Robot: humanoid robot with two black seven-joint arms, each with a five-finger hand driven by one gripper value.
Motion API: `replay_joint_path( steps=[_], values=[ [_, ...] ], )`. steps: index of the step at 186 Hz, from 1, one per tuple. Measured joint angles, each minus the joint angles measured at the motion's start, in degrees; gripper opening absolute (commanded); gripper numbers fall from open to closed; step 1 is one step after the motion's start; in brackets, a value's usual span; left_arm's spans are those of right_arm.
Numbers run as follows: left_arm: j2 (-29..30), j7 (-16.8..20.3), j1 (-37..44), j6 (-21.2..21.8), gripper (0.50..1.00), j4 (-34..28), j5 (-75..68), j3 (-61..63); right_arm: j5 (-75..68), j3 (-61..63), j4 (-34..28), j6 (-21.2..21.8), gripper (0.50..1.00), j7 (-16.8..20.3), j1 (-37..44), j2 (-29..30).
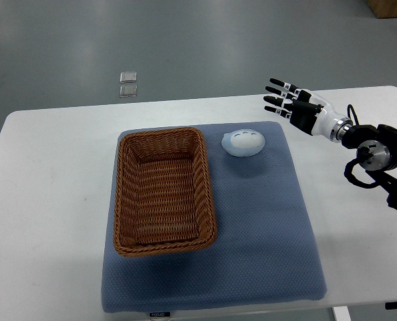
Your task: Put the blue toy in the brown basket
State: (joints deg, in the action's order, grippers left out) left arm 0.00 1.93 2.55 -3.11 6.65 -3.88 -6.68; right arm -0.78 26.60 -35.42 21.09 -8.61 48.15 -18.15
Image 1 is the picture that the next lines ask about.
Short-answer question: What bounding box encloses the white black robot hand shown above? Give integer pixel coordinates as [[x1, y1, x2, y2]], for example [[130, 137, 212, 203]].
[[263, 78, 348, 136]]

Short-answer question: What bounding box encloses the blue plush toy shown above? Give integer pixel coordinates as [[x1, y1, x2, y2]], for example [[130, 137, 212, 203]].
[[221, 128, 265, 157]]

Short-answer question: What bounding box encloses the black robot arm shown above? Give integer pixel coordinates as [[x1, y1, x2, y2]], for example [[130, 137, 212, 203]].
[[264, 78, 397, 210]]

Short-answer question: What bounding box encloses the brown wicker basket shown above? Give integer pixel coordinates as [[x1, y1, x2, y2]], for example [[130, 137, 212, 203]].
[[113, 127, 217, 257]]

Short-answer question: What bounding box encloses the brown cardboard box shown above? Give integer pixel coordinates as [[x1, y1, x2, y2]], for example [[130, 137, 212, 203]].
[[366, 0, 397, 19]]

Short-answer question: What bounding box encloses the blue fabric mat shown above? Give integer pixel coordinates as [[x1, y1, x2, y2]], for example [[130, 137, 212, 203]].
[[101, 122, 327, 313]]

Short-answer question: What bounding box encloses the lower metal floor plate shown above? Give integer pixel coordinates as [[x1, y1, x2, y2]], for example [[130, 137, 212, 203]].
[[119, 85, 138, 98]]

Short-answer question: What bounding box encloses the metal floor plate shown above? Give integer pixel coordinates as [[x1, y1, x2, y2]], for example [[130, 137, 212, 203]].
[[120, 72, 137, 84], [119, 85, 138, 98]]

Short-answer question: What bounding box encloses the upper metal floor plate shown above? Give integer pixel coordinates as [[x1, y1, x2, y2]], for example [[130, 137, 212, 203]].
[[120, 72, 137, 84]]

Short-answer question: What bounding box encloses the white table leg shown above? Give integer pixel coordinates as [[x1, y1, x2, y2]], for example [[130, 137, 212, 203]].
[[332, 306, 352, 321]]

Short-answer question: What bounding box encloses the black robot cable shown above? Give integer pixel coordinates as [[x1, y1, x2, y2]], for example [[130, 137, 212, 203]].
[[345, 104, 362, 126]]

